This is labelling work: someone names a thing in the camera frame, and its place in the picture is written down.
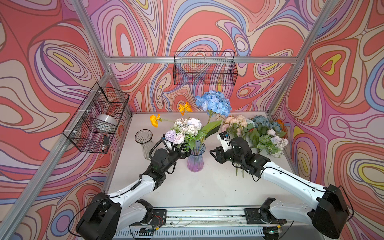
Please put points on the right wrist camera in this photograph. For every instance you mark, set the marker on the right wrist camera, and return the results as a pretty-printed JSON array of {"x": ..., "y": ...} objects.
[{"x": 225, "y": 140}]

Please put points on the pink rose flower stem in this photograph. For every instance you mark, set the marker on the pink rose flower stem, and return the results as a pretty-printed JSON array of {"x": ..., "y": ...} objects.
[{"x": 236, "y": 126}]

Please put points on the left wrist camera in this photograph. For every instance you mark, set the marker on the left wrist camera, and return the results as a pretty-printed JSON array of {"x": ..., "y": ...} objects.
[{"x": 170, "y": 146}]

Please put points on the white tape roll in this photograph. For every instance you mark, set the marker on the white tape roll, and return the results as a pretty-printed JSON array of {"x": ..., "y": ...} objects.
[{"x": 107, "y": 119}]

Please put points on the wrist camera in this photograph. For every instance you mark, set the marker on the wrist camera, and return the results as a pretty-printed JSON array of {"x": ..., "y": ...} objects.
[
  {"x": 225, "y": 140},
  {"x": 170, "y": 146}
]

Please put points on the white purple mixed bouquet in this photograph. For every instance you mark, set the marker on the white purple mixed bouquet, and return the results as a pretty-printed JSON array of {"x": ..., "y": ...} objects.
[{"x": 186, "y": 133}]

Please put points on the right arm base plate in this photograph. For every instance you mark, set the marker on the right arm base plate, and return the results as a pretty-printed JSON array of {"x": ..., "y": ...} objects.
[{"x": 255, "y": 216}]

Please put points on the teal white bouquet right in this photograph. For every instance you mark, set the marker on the teal white bouquet right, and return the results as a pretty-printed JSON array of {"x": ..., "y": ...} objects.
[{"x": 267, "y": 135}]

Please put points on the black wire basket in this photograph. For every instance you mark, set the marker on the black wire basket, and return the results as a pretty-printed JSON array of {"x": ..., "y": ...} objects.
[
  {"x": 206, "y": 68},
  {"x": 85, "y": 132}
]

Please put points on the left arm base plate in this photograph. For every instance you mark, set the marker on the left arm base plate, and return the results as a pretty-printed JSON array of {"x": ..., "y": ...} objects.
[{"x": 156, "y": 218}]

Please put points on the small black device in basket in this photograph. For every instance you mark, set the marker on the small black device in basket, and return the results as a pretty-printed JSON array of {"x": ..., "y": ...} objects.
[{"x": 106, "y": 140}]

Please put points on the orange poppy flower stem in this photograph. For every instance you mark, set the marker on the orange poppy flower stem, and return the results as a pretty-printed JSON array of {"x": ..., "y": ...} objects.
[{"x": 184, "y": 109}]

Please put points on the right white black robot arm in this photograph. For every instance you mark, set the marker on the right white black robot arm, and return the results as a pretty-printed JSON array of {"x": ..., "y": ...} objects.
[{"x": 322, "y": 207}]

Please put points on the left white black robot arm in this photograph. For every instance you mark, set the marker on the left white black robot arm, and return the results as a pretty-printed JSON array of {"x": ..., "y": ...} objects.
[{"x": 107, "y": 214}]

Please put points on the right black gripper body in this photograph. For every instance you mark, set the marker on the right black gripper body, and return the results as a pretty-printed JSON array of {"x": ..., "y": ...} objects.
[{"x": 226, "y": 154}]

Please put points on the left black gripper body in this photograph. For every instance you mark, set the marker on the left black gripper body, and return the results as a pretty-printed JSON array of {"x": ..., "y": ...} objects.
[{"x": 179, "y": 151}]

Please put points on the blue hydrangea flower stem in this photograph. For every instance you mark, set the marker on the blue hydrangea flower stem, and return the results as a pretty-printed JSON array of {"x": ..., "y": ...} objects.
[{"x": 216, "y": 105}]

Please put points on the clear ribbed glass vase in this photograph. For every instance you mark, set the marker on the clear ribbed glass vase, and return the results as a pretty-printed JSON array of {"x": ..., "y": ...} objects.
[{"x": 144, "y": 137}]

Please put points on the black wire basket back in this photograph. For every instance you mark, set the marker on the black wire basket back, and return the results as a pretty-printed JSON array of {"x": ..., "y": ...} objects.
[{"x": 206, "y": 68}]

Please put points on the blue purple glass vase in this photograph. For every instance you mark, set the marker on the blue purple glass vase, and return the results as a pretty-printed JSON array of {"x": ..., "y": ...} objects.
[{"x": 195, "y": 162}]

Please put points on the black wire basket left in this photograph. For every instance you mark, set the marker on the black wire basket left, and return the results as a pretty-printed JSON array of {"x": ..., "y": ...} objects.
[{"x": 85, "y": 132}]

